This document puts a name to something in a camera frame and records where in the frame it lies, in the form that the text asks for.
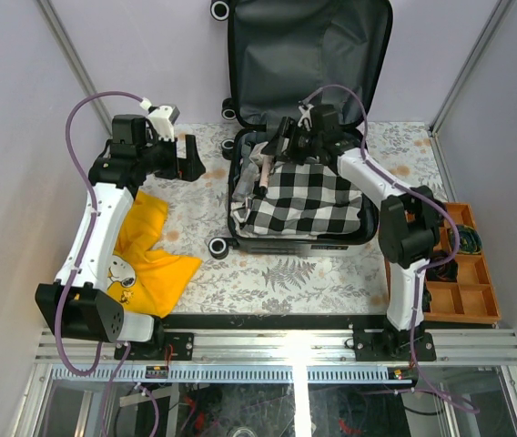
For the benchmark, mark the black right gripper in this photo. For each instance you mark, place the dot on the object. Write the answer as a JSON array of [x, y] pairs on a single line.
[[275, 147]]

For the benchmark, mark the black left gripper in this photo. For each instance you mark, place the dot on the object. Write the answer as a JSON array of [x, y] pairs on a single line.
[[188, 167]]

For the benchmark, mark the pink cosmetic tube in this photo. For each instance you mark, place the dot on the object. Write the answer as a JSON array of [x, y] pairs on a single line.
[[264, 175]]

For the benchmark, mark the black white checkered cloth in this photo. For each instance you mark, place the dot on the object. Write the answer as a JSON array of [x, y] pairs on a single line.
[[300, 202]]

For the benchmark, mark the black suitcase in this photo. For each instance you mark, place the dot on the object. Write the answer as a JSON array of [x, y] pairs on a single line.
[[280, 51]]

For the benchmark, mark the zebra pattern fleece blanket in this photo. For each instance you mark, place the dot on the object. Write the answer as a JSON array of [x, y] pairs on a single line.
[[253, 158]]

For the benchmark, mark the small clear glass bottle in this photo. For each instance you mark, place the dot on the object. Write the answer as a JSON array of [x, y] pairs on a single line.
[[245, 185]]

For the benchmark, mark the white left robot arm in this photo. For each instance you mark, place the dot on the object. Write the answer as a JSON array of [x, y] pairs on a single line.
[[75, 305]]

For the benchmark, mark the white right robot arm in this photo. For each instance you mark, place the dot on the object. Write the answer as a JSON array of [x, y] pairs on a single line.
[[409, 218]]

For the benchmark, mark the floral patterned table cloth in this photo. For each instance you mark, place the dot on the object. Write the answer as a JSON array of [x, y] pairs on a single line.
[[255, 283]]

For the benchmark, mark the yellow Snoopy t-shirt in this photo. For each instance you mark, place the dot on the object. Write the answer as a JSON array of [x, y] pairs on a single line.
[[140, 277]]

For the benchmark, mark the black rolled item middle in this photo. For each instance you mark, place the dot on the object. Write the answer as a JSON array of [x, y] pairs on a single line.
[[447, 272]]

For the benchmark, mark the dark patterned rolled item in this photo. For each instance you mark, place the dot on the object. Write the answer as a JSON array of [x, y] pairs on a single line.
[[467, 240]]

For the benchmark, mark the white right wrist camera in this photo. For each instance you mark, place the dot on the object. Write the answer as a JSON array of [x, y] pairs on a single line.
[[305, 121]]

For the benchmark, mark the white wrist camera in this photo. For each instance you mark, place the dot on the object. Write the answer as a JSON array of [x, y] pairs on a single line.
[[305, 121], [162, 118]]

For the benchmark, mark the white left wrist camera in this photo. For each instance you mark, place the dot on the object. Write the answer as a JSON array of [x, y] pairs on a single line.
[[162, 118]]

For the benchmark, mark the aluminium front rail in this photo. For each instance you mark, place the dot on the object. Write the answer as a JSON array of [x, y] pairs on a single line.
[[471, 347]]

